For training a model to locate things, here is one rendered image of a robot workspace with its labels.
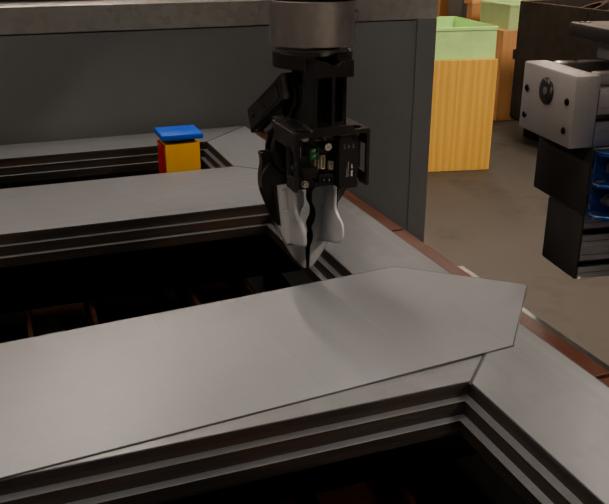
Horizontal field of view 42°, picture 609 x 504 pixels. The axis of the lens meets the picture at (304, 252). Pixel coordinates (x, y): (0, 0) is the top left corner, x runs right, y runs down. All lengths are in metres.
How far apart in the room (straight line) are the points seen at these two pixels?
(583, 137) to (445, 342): 0.47
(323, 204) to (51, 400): 0.33
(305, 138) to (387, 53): 0.81
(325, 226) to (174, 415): 0.29
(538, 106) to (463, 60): 3.08
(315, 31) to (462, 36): 3.52
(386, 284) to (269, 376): 0.19
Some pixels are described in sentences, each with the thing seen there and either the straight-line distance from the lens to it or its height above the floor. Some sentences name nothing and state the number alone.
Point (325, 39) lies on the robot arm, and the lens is 0.69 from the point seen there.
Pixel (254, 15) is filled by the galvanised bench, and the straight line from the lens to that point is 1.40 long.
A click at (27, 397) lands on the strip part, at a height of 0.85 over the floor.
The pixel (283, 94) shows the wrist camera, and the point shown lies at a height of 1.02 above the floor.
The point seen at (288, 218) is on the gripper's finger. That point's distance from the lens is 0.76.
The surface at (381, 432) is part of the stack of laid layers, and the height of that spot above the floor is 0.83.
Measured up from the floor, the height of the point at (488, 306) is 0.85.
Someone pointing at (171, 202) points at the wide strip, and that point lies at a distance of 0.98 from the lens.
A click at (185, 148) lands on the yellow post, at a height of 0.87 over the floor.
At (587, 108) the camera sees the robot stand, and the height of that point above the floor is 0.95.
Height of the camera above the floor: 1.15
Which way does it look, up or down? 22 degrees down
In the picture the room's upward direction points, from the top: straight up
